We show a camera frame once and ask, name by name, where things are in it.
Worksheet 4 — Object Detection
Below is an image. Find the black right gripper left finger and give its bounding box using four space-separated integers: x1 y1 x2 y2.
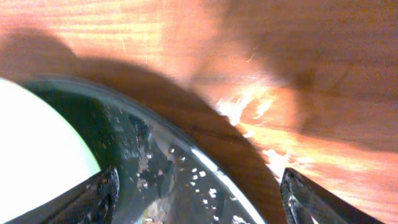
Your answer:
6 166 119 224

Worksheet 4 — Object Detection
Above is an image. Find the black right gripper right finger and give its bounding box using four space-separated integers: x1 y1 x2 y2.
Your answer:
280 168 382 224

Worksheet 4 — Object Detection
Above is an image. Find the black round tray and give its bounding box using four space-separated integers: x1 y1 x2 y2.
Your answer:
24 78 264 223

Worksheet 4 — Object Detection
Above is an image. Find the lower light blue plate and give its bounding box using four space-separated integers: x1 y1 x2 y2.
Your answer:
1 79 100 223

